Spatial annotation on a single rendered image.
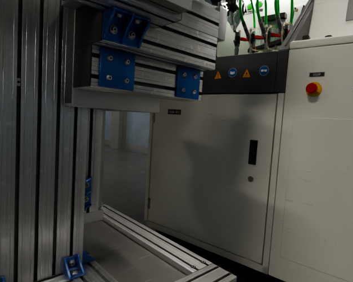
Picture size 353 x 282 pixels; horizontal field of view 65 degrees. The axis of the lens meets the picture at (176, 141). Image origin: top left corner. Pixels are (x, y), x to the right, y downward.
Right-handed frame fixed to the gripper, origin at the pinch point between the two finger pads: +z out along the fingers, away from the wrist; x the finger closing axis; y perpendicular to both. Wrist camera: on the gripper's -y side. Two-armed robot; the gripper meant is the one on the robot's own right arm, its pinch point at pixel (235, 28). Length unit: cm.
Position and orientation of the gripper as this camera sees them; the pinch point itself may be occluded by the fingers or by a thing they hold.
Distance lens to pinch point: 154.4
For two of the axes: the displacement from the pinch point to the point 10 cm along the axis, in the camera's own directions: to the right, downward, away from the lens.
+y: -6.2, 0.2, -7.8
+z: -0.7, 9.9, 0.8
